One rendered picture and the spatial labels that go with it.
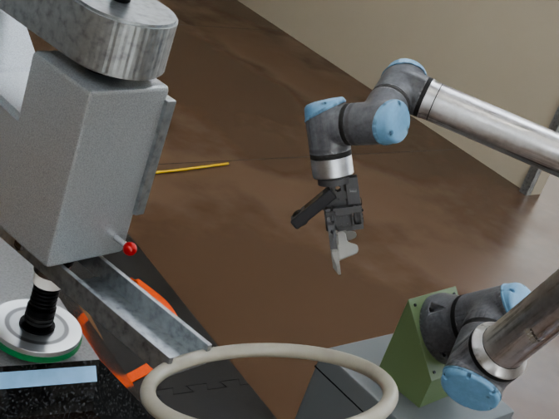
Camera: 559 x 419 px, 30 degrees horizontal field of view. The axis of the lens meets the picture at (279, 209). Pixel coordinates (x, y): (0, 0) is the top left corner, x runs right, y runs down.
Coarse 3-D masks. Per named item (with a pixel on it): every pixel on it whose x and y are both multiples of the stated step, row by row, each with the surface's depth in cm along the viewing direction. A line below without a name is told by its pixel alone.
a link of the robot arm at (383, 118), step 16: (368, 96) 220; (384, 96) 216; (400, 96) 217; (352, 112) 215; (368, 112) 213; (384, 112) 211; (400, 112) 214; (352, 128) 215; (368, 128) 213; (384, 128) 211; (400, 128) 214; (352, 144) 219; (368, 144) 217; (384, 144) 215
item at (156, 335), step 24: (96, 264) 235; (72, 288) 224; (96, 288) 231; (120, 288) 231; (96, 312) 220; (120, 312) 225; (144, 312) 227; (168, 312) 222; (120, 336) 216; (144, 336) 211; (168, 336) 222; (192, 336) 218; (144, 360) 212; (168, 360) 207
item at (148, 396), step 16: (192, 352) 214; (208, 352) 216; (224, 352) 218; (240, 352) 219; (256, 352) 220; (272, 352) 220; (288, 352) 220; (304, 352) 219; (320, 352) 217; (336, 352) 216; (160, 368) 205; (176, 368) 209; (352, 368) 212; (368, 368) 208; (144, 384) 196; (384, 384) 199; (144, 400) 190; (160, 400) 189; (384, 400) 189; (160, 416) 184; (176, 416) 181; (368, 416) 183; (384, 416) 186
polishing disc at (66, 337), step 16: (16, 304) 250; (0, 320) 242; (16, 320) 244; (64, 320) 250; (0, 336) 237; (16, 336) 239; (32, 336) 241; (48, 336) 243; (64, 336) 245; (80, 336) 247; (32, 352) 236; (48, 352) 237; (64, 352) 240
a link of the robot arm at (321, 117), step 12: (312, 108) 219; (324, 108) 218; (336, 108) 218; (312, 120) 220; (324, 120) 218; (336, 120) 217; (312, 132) 221; (324, 132) 219; (336, 132) 217; (312, 144) 222; (324, 144) 220; (336, 144) 220; (312, 156) 223; (324, 156) 220; (336, 156) 220
